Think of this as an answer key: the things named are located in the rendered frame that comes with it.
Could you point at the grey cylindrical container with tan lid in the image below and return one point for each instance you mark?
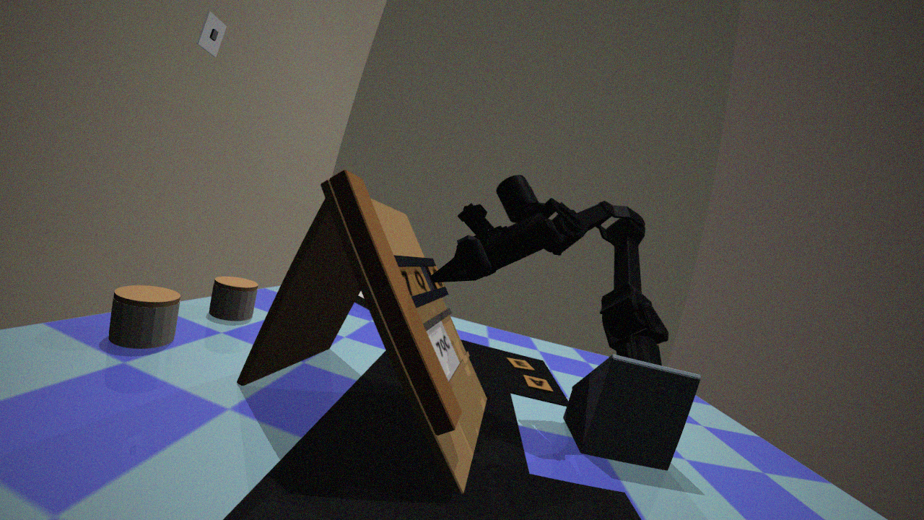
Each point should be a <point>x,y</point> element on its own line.
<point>143,317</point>
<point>233,298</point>

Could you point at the white paper ticket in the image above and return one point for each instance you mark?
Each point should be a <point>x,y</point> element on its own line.
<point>443,348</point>

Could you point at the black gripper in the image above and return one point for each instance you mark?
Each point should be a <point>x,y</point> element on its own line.
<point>475,259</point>

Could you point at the tan letter tile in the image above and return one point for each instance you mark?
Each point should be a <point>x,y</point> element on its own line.
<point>520,364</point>
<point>537,384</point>
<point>408,280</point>
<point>431,270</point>
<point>418,278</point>

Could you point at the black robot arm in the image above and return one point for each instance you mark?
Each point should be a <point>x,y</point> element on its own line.
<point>631,324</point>

